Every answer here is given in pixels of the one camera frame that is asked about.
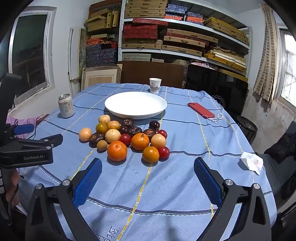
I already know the long tan woven box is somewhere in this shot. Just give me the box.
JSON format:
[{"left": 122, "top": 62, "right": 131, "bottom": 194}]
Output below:
[{"left": 121, "top": 40, "right": 162, "bottom": 49}]

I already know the green patterned panel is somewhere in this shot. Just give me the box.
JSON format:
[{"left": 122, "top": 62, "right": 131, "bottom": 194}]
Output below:
[{"left": 79, "top": 28, "right": 88, "bottom": 70}]

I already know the grey chair seat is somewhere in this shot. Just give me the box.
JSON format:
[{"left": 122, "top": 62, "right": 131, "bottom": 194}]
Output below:
[{"left": 255, "top": 152, "right": 296, "bottom": 209}]

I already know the beige patterned curtain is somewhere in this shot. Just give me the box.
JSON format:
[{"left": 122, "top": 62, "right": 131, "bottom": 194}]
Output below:
[{"left": 253, "top": 3, "right": 281, "bottom": 102}]

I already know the stack of blue patterned boxes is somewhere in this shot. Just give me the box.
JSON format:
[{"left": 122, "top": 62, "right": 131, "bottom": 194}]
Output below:
[
  {"left": 165, "top": 4, "right": 204, "bottom": 25},
  {"left": 86, "top": 38, "right": 118, "bottom": 67}
]

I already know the crumpled white tissue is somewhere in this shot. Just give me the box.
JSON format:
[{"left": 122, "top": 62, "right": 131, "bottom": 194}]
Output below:
[{"left": 240, "top": 152, "right": 264, "bottom": 175}]

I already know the white bead bracelet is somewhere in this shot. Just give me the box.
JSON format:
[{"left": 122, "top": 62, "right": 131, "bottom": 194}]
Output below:
[{"left": 207, "top": 113, "right": 223, "bottom": 124}]

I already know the person's left hand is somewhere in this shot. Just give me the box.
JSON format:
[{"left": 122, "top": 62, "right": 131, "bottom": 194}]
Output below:
[{"left": 6, "top": 170, "right": 21, "bottom": 207}]

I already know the grey patterned box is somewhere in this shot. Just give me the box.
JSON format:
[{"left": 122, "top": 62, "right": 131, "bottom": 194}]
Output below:
[{"left": 122, "top": 54, "right": 152, "bottom": 62}]

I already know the white narrow panel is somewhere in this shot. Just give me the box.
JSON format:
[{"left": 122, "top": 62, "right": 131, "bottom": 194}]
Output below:
[{"left": 68, "top": 28, "right": 75, "bottom": 82}]

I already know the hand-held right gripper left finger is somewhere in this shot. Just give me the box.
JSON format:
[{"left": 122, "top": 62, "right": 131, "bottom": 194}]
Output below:
[{"left": 25, "top": 158, "right": 103, "bottom": 241}]

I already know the white paper cup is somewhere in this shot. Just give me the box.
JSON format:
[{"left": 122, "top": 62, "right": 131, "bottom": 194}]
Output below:
[{"left": 149, "top": 78, "right": 162, "bottom": 93}]

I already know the wooden picture frame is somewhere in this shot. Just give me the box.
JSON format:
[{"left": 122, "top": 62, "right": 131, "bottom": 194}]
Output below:
[{"left": 80, "top": 64, "right": 122, "bottom": 91}]

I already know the red patterned box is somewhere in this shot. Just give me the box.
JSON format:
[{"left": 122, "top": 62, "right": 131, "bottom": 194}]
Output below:
[{"left": 122, "top": 23, "right": 159, "bottom": 40}]

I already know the brown wooden board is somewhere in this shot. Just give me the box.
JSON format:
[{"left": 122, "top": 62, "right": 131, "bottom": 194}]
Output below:
[{"left": 117, "top": 61, "right": 185, "bottom": 88}]

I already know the dark brown box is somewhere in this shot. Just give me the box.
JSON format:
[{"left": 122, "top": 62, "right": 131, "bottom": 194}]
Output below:
[{"left": 89, "top": 1, "right": 123, "bottom": 15}]

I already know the bright window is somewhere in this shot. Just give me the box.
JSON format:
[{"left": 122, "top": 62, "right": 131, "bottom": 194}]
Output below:
[{"left": 274, "top": 28, "right": 296, "bottom": 108}]

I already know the stack of tan woven boxes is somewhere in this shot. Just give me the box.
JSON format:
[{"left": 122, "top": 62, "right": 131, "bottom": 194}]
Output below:
[
  {"left": 162, "top": 28, "right": 218, "bottom": 57},
  {"left": 203, "top": 17, "right": 250, "bottom": 45},
  {"left": 125, "top": 0, "right": 167, "bottom": 19}
]

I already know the stack of yellow flat boxes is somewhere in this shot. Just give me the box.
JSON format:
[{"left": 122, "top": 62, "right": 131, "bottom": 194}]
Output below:
[{"left": 205, "top": 46, "right": 247, "bottom": 72}]

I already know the blue checked tablecloth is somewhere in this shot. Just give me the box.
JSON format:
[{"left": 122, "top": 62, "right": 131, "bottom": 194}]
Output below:
[{"left": 17, "top": 83, "right": 277, "bottom": 241}]

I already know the black round stool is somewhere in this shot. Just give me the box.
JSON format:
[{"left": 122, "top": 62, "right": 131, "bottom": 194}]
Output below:
[{"left": 236, "top": 116, "right": 258, "bottom": 143}]

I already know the pile of gold fabric boxes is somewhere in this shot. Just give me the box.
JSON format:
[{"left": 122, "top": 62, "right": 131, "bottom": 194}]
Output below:
[{"left": 85, "top": 8, "right": 119, "bottom": 33}]

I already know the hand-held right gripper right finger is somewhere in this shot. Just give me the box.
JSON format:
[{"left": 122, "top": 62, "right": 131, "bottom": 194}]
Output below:
[{"left": 194, "top": 157, "right": 271, "bottom": 241}]

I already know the greenish mandarin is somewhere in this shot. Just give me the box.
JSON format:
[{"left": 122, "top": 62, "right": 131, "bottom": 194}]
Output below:
[{"left": 96, "top": 122, "right": 108, "bottom": 135}]

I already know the black monitor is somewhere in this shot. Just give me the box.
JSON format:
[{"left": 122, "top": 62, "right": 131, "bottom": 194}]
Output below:
[{"left": 185, "top": 64, "right": 249, "bottom": 118}]

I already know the dark window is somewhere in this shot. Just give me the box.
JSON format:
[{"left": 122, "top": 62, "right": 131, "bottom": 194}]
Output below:
[{"left": 8, "top": 7, "right": 57, "bottom": 106}]

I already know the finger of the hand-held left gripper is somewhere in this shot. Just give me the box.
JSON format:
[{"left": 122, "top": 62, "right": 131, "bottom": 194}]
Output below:
[
  {"left": 6, "top": 134, "right": 63, "bottom": 151},
  {"left": 3, "top": 124, "right": 35, "bottom": 139}
]

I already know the white plate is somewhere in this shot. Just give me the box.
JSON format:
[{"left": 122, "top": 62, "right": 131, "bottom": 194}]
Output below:
[{"left": 105, "top": 92, "right": 167, "bottom": 120}]

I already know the white drink can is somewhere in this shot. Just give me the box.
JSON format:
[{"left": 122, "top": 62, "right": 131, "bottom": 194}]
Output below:
[{"left": 58, "top": 94, "right": 75, "bottom": 119}]

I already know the black jacket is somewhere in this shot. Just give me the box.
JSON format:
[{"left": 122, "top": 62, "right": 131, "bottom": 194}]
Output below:
[{"left": 264, "top": 131, "right": 296, "bottom": 163}]

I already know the white metal shelf rack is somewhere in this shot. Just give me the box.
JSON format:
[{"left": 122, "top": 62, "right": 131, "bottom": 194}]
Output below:
[{"left": 118, "top": 0, "right": 252, "bottom": 77}]

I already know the pink cloth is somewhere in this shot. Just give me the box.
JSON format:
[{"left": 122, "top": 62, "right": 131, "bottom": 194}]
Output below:
[{"left": 6, "top": 116, "right": 43, "bottom": 139}]

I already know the red phone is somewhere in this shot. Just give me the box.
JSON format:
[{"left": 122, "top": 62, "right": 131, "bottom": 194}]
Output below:
[{"left": 187, "top": 102, "right": 215, "bottom": 119}]

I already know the small orange mandarin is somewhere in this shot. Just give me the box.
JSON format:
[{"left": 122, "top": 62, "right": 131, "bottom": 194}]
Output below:
[{"left": 142, "top": 146, "right": 160, "bottom": 163}]

